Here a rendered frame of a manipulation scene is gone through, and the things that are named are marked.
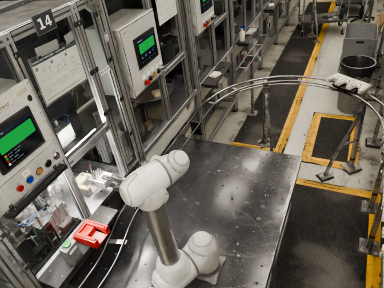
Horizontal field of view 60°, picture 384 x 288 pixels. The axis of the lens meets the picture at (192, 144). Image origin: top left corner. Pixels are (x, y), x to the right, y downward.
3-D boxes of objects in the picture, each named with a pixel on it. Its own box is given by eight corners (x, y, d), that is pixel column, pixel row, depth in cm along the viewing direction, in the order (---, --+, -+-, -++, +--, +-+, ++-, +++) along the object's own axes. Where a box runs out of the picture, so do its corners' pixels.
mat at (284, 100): (282, 156, 362) (282, 155, 362) (230, 147, 386) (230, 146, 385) (336, 1, 772) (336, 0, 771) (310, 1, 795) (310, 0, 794)
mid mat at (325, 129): (356, 171, 331) (357, 170, 330) (299, 162, 352) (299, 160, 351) (362, 118, 401) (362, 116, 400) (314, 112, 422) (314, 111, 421)
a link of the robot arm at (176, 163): (173, 152, 158) (150, 166, 152) (183, 138, 142) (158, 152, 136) (188, 175, 156) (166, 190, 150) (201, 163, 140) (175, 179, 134)
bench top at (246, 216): (245, 362, 154) (245, 358, 152) (70, 287, 196) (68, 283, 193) (302, 160, 259) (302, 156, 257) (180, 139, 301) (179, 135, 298)
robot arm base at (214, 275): (229, 253, 196) (228, 247, 193) (215, 286, 181) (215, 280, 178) (200, 244, 204) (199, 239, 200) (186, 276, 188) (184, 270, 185)
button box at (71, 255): (74, 266, 175) (66, 252, 168) (62, 262, 178) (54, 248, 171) (83, 254, 180) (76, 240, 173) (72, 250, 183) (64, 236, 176)
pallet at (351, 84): (324, 86, 315) (326, 76, 309) (334, 81, 320) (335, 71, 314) (359, 100, 289) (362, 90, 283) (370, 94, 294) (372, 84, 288)
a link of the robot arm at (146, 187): (201, 281, 176) (168, 309, 166) (183, 263, 187) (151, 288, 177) (171, 166, 134) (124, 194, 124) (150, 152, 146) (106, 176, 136)
